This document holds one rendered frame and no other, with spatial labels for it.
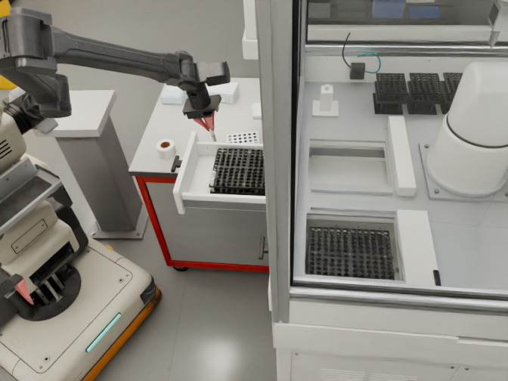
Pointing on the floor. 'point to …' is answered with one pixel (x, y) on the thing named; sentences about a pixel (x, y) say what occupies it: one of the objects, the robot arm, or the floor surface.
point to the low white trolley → (159, 168)
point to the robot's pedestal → (100, 166)
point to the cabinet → (376, 368)
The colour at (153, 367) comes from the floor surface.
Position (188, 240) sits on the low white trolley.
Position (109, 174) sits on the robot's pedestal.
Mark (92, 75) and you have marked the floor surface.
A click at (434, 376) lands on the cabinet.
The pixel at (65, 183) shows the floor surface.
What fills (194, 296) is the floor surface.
